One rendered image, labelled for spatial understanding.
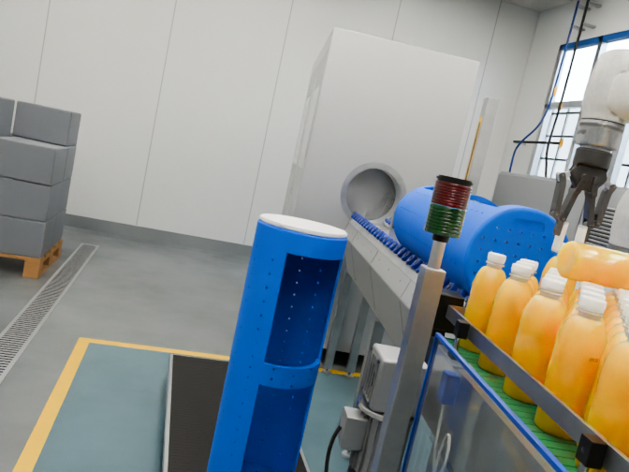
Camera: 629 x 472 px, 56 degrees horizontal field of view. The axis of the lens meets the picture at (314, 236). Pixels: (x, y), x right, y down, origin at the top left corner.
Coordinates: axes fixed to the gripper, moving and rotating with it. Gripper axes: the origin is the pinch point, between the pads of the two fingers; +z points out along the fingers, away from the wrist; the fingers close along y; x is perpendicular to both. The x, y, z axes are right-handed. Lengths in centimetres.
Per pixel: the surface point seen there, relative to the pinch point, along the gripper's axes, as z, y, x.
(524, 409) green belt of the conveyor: 28.2, 16.7, 33.4
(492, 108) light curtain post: -45, -28, -160
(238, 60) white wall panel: -80, 129, -517
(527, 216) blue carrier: -2.3, 2.6, -18.5
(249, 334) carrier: 51, 64, -45
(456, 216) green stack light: -1.3, 35.6, 29.8
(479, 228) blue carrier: 3.0, 13.8, -18.5
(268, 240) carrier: 22, 65, -45
